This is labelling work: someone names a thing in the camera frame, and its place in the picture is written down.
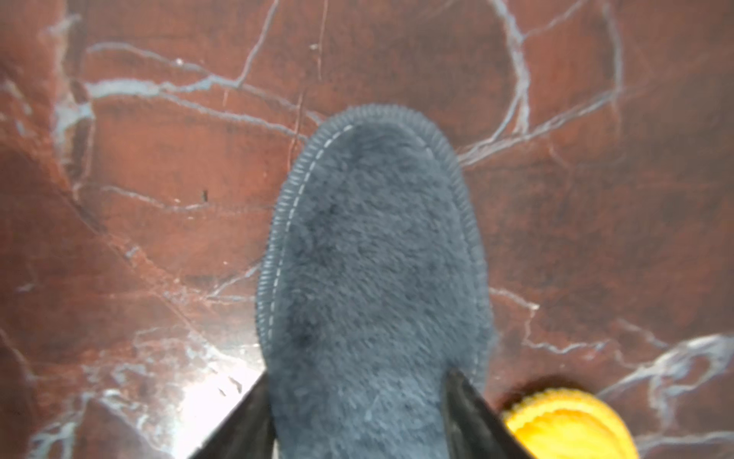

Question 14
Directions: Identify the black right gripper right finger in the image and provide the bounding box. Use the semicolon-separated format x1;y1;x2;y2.
443;369;533;459

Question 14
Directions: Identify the yellow fuzzy insole right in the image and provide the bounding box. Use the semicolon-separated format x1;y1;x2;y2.
502;388;640;459

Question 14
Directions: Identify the dark grey fuzzy insole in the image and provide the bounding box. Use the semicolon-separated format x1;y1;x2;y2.
256;104;496;458

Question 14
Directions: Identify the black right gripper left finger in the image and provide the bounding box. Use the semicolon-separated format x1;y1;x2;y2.
191;373;276;459

